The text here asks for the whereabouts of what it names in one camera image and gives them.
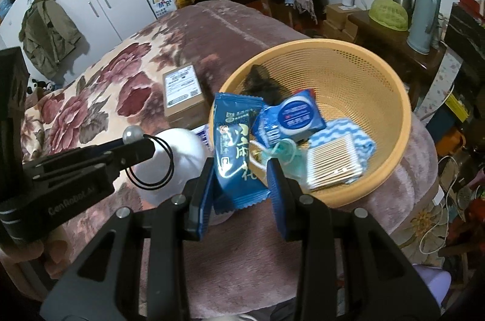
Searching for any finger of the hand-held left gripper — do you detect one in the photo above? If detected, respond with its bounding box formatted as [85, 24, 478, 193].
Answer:
[23, 138, 132, 175]
[29, 138, 157, 190]

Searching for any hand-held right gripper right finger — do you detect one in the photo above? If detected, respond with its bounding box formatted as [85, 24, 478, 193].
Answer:
[266, 157, 442, 321]

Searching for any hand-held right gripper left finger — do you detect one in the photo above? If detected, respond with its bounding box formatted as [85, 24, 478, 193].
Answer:
[40, 156, 216, 321]

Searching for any black hair tie with pearl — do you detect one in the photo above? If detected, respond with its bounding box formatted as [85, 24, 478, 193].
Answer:
[123, 125, 176, 190]

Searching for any green face mask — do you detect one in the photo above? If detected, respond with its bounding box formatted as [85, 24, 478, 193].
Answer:
[250, 139, 307, 178]

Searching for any dark blue snack sachet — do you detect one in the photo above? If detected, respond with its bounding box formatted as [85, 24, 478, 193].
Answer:
[212, 92, 271, 214]

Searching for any cotton swab pack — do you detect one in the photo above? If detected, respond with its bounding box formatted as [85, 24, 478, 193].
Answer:
[305, 135, 369, 192]

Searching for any blue wet wipes packet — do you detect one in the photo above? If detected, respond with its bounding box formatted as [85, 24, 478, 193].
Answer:
[252, 89, 327, 149]

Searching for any blue white striped fuzzy sock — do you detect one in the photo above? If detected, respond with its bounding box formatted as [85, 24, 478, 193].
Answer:
[309, 117, 377, 185]

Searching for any black mesh scrunchie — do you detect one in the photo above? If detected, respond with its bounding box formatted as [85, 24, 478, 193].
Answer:
[242, 64, 292, 105]

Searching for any yellow plastic basket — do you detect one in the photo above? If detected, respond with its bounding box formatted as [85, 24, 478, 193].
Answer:
[208, 38, 412, 209]

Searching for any white labelled plastic container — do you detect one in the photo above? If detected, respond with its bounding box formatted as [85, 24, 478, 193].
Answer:
[134, 128, 236, 227]

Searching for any dark blue tissue packet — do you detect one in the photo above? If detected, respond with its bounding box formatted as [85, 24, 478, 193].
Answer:
[189, 122, 211, 155]

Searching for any panda plush toy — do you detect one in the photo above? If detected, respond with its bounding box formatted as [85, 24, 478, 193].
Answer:
[27, 78, 55, 94]

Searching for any floral fleece blanket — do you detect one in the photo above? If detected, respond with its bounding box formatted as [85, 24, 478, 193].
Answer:
[0, 0, 440, 321]

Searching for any brown cardboard box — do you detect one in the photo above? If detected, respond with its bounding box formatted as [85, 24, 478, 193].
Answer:
[162, 64, 208, 125]

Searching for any olive green jacket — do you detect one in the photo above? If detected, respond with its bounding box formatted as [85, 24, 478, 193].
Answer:
[18, 0, 82, 79]

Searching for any lavender stool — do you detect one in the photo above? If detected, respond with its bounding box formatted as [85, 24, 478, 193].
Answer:
[413, 264, 451, 310]

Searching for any stack of small cardboard boxes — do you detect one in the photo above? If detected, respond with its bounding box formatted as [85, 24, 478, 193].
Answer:
[322, 3, 359, 41]

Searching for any wooden side table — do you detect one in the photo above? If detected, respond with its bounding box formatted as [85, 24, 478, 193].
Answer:
[348, 8, 448, 109]

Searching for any yellow box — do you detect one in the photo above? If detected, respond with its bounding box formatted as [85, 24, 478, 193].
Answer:
[445, 92, 470, 122]

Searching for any floral printed cloth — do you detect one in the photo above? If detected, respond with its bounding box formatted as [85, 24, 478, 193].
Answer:
[419, 50, 461, 125]

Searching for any green plastic food cover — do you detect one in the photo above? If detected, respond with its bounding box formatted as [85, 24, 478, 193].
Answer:
[369, 0, 410, 32]

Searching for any grey blue thermos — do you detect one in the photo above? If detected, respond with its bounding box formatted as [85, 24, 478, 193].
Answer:
[406, 0, 442, 54]

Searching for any dark cabinet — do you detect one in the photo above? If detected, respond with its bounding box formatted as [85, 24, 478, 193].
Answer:
[443, 1, 485, 79]

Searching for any white cable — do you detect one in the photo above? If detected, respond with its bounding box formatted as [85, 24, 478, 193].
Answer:
[417, 154, 461, 257]

